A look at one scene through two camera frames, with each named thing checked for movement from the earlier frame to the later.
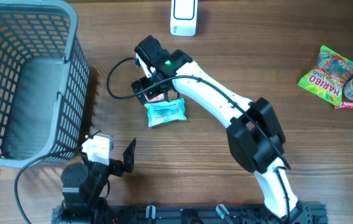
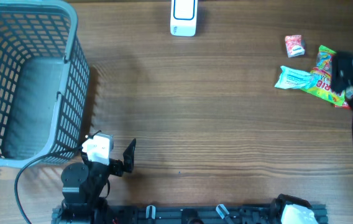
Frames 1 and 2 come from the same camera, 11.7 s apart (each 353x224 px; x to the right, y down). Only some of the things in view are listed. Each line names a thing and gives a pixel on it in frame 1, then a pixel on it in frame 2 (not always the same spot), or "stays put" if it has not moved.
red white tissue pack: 159,98 → 295,45
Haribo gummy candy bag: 327,79 stays put
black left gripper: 117,168 stays put
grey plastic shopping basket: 33,83 stays put
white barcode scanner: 183,17 stays put
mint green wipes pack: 160,112 → 293,79
